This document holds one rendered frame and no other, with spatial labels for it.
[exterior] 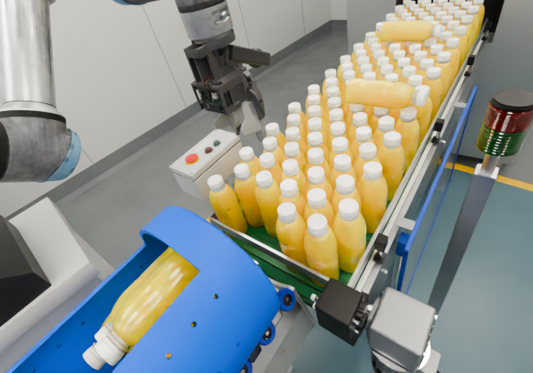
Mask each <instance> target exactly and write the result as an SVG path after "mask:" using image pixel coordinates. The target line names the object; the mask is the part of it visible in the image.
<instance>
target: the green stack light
mask: <svg viewBox="0 0 533 373"><path fill-rule="evenodd" d="M528 129H529V128H528ZM528 129H527V130H525V131H523V132H521V133H499V132H496V131H493V130H491V129H489V128H488V127H486V126H485V124H484V122H482V124H481V128H480V131H479V134H478V136H477V140H476V146H477V148H478V149H479V150H480V151H482V152H484V153H485V154H488V155H491V156H499V157H505V156H512V155H514V154H516V153H517V152H518V151H519V149H520V146H521V144H522V142H523V139H524V137H525V136H526V133H527V131H528Z"/></svg>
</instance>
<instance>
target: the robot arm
mask: <svg viewBox="0 0 533 373"><path fill-rule="evenodd" d="M113 1H115V2H116V3H118V4H121V5H124V6H129V5H134V6H141V5H144V4H147V3H149V2H155V1H159V0H113ZM55 2H56V0H0V70H1V83H2V107H0V183H26V182H37V183H45V182H48V181H59V180H62V179H65V178H66V177H68V176H69V175H70V174H71V173H72V172H73V171H74V169H75V168H76V167H77V165H78V162H79V158H80V155H81V140H80V138H79V136H78V134H77V132H76V131H74V130H72V129H69V128H67V123H66V118H65V116H63V115H62V114H61V112H59V111H58V110H57V109H56V88H55V76H54V65H53V54H52V32H51V21H50V9H49V6H50V5H52V4H53V3H55ZM175 3H176V6H177V7H178V11H179V14H180V17H181V19H182V23H183V25H184V28H185V30H186V34H187V36H188V38H189V39H190V40H191V43H192V45H190V46H189V47H187V48H184V49H183V50H184V52H185V54H186V58H187V60H188V63H189V65H190V69H191V71H192V73H193V75H194V79H195V81H194V82H192V83H191V86H192V88H193V91H194V94H195V96H196V99H197V102H198V104H199V106H200V108H201V110H203V109H204V108H205V110H208V111H212V112H215V113H219V114H220V115H219V116H218V118H217V119H216V120H215V123H214V125H215V128H216V129H221V128H224V127H225V126H228V125H230V126H231V128H232V130H233V132H234V133H235V134H236V135H237V136H239V134H240V128H241V133H242V134H243V135H244V136H245V137H247V136H249V135H251V134H252V133H256V134H257V137H258V138H259V141H260V142H262V141H263V138H264V133H265V116H266V114H265V107H264V101H263V96H262V95H261V93H260V91H259V88H258V87H257V86H256V83H255V80H254V81H253V79H252V77H251V73H250V72H249V71H248V70H247V68H246V67H243V63H244V64H249V66H251V67H253V68H258V67H261V66H269V65H270V53H269V52H263V51H262V50H261V49H259V48H245V47H241V46H237V45H234V44H231V43H232V42H233V41H234V40H235V39H236V36H235V33H234V30H233V29H232V27H233V23H232V17H231V14H230V11H229V8H228V2H227V0H175ZM196 90H198V92H199V94H200V96H201V100H202V103H201V102H200V99H199V97H198V95H197V91H196ZM245 99H247V102H243V101H244V100H245ZM241 102H243V103H242V105H241ZM240 107H241V111H242V113H243V117H244V120H243V124H242V126H241V124H240V119H239V118H240V116H239V114H238V111H237V110H238V109H239V108H240Z"/></svg>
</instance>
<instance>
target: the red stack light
mask: <svg viewBox="0 0 533 373"><path fill-rule="evenodd" d="M532 120H533V110H528V111H524V112H511V111H506V110H501V109H499V108H497V107H495V106H494V105H493V104H492V103H491V101H489V104H488V107H487V110H486V112H485V116H484V119H483V122H484V124H485V126H486V127H488V128H489V129H491V130H493V131H496V132H499V133H521V132H523V131H525V130H527V129H528V128H529V127H530V125H531V122H532Z"/></svg>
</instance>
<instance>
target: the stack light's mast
mask: <svg viewBox="0 0 533 373"><path fill-rule="evenodd" d="M490 101H491V103H492V104H493V105H494V106H495V107H497V108H499V109H501V110H506V111H511V112H524V111H528V110H533V93H532V92H530V91H527V90H519V89H507V90H500V91H498V92H496V93H495V94H493V95H492V97H491V98H490ZM499 158H500V157H499V156H491V155H488V154H485V158H484V160H483V163H482V165H481V169H480V171H481V172H482V173H484V174H487V175H491V174H492V173H493V172H494V170H495V168H496V165H497V163H498V160H499Z"/></svg>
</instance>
